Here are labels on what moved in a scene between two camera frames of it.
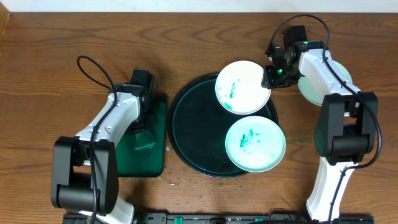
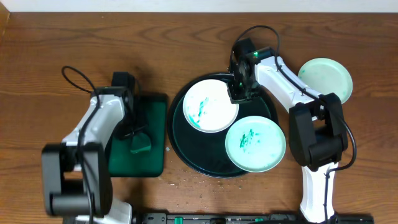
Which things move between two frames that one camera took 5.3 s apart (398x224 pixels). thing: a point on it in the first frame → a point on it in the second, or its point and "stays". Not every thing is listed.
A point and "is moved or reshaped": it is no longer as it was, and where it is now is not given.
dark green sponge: x=144 y=139 is moved or reshaped
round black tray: x=198 y=124 stays
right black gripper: x=271 y=81 → x=235 y=96
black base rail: x=224 y=218 stays
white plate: x=255 y=144 stays
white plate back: x=238 y=88 is moved or reshaped
